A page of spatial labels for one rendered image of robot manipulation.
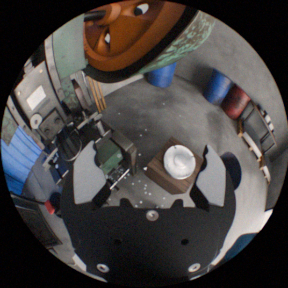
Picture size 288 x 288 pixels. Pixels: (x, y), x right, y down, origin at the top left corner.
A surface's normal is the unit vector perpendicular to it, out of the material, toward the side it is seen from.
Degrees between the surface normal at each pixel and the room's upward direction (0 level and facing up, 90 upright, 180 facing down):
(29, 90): 90
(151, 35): 90
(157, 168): 0
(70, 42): 90
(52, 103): 90
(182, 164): 0
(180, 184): 0
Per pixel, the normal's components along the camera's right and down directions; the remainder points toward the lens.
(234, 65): -0.63, 0.65
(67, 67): 0.77, 0.58
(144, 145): 0.08, -0.49
